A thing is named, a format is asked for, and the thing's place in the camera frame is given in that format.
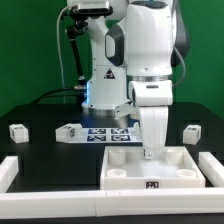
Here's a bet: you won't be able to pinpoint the black camera on mount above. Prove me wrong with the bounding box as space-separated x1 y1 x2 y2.
66 1 113 89

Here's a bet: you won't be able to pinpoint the white U-shaped fence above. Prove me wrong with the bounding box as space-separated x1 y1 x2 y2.
0 152 224 219

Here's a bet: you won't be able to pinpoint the white square table top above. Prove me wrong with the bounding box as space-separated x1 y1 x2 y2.
100 146 205 190

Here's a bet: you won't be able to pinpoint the fiducial marker sheet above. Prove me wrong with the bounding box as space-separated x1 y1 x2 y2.
70 127 142 144

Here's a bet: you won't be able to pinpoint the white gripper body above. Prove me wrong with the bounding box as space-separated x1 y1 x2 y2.
137 106 168 152

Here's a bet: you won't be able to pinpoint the black cables at base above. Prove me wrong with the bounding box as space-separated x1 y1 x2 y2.
30 87 88 106

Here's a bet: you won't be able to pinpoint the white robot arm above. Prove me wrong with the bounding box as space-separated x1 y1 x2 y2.
67 0 189 159

